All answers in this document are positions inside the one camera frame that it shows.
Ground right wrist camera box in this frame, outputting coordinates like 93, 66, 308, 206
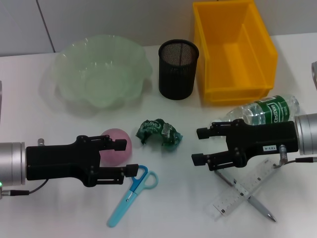
311, 61, 317, 90

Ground silver ballpoint pen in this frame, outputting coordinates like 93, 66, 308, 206
214, 170, 277, 223

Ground blue scissors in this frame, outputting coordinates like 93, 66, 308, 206
106, 165, 159, 228

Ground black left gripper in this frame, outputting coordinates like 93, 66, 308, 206
26, 135, 139, 187

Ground transparent plastic ruler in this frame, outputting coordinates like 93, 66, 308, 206
207, 158, 280, 221

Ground yellow plastic bin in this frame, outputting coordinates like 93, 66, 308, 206
192, 0, 278, 107

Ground black mesh pen holder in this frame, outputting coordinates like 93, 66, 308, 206
158, 39, 200, 101

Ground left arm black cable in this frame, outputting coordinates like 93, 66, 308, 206
0, 179, 48, 198

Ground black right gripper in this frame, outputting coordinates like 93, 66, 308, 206
192, 119, 298, 171

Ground pink peach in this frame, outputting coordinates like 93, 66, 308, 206
99, 128, 133, 166

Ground green plastic wrapper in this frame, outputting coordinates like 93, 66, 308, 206
135, 118, 184, 151

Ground green glass fruit plate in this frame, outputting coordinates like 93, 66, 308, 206
51, 34, 153, 110

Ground clear water bottle green label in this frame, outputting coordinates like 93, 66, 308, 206
212, 94, 302, 127

